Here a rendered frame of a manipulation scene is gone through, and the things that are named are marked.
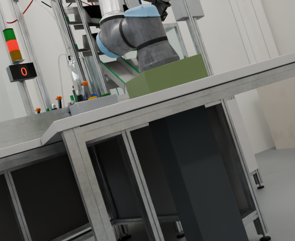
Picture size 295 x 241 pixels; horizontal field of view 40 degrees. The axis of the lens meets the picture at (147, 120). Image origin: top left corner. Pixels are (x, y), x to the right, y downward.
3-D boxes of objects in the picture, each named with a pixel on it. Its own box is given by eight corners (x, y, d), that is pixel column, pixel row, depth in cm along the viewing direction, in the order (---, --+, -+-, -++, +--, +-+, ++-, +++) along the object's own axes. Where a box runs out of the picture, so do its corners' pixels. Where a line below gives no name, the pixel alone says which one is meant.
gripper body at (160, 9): (153, 24, 203) (164, 5, 195) (142, 13, 206) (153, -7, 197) (163, 22, 208) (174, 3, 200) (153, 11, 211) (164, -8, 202)
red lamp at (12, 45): (21, 49, 192) (18, 38, 192) (11, 49, 189) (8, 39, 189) (17, 52, 196) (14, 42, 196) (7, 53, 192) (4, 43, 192)
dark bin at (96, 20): (121, 20, 212) (120, 5, 209) (99, 23, 205) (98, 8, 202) (95, 18, 233) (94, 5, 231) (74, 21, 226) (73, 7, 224)
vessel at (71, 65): (99, 93, 295) (84, 42, 296) (84, 96, 285) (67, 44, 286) (89, 97, 305) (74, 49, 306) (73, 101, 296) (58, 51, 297)
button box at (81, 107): (120, 106, 178) (116, 93, 178) (81, 116, 164) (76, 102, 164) (111, 110, 183) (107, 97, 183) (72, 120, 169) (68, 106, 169)
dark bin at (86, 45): (131, 49, 211) (130, 35, 209) (109, 54, 204) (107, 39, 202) (104, 45, 233) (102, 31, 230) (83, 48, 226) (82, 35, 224)
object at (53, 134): (329, 50, 132) (326, 42, 132) (56, 132, 102) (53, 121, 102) (223, 92, 198) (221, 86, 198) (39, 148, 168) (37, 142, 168)
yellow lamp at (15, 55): (24, 59, 192) (21, 49, 192) (15, 60, 188) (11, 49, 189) (20, 62, 196) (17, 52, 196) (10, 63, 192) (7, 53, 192)
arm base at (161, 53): (187, 58, 141) (178, 30, 140) (148, 71, 136) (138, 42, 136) (171, 67, 155) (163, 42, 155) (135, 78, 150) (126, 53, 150)
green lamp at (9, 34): (18, 38, 192) (15, 28, 192) (8, 39, 189) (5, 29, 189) (14, 42, 196) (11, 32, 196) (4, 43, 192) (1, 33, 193)
